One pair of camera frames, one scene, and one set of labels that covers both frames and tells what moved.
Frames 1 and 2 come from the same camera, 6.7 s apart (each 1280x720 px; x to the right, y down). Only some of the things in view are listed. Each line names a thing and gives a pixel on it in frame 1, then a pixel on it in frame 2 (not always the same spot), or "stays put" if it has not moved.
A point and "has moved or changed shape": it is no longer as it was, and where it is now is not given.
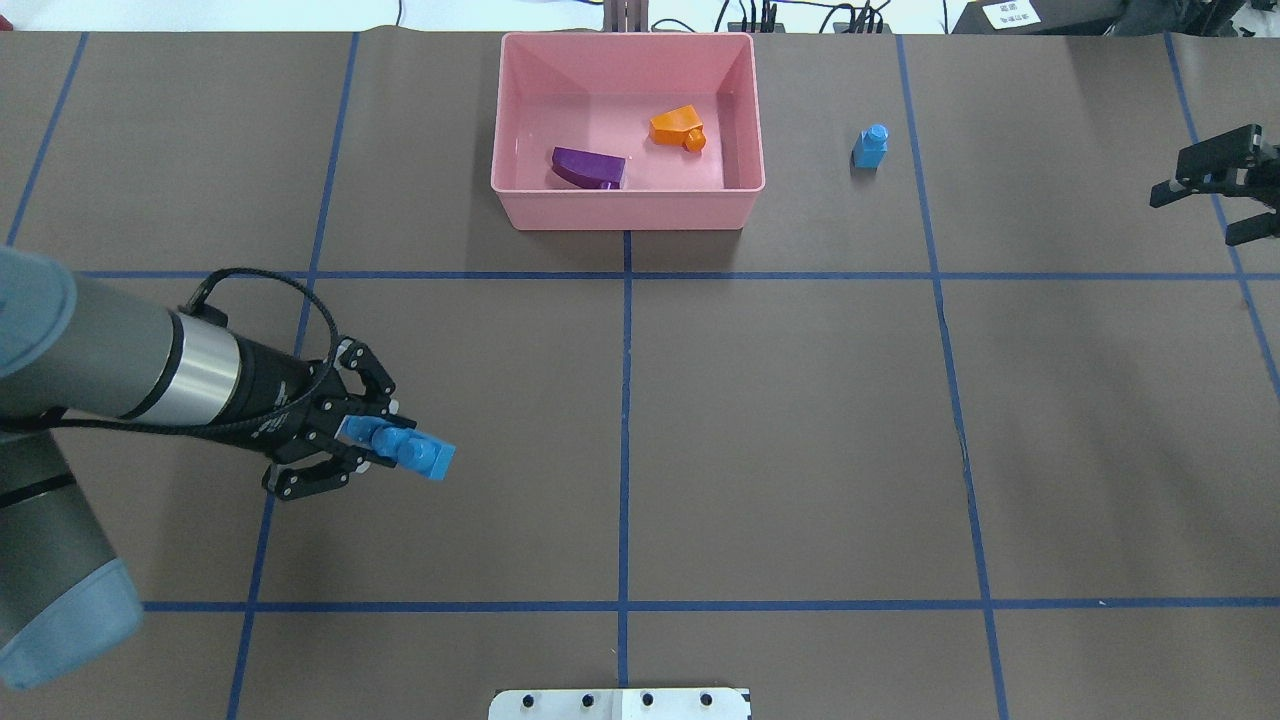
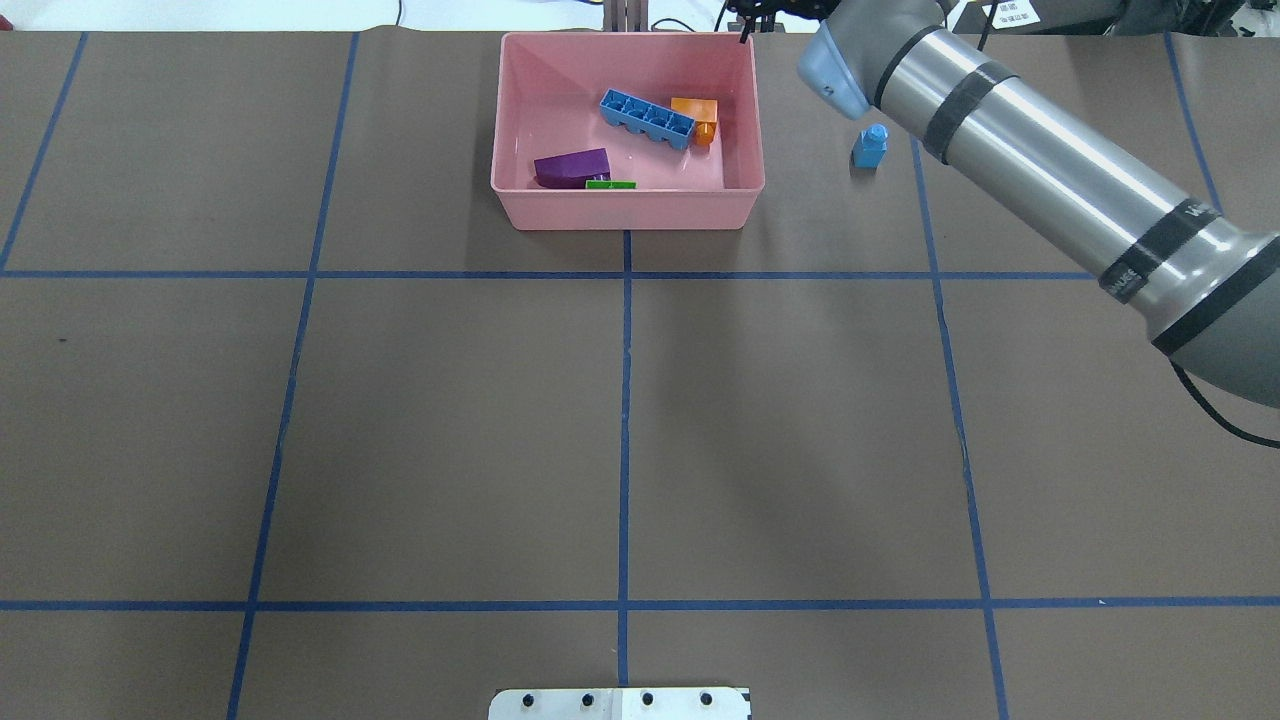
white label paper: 1011,14 stays put
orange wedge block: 680,127 to 705,114
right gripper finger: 1199,162 to 748,27
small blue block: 870,147 stays put
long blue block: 410,449 to 636,114
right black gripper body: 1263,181 to 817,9
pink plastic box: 599,92 stays put
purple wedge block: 589,169 has moved or changed shape
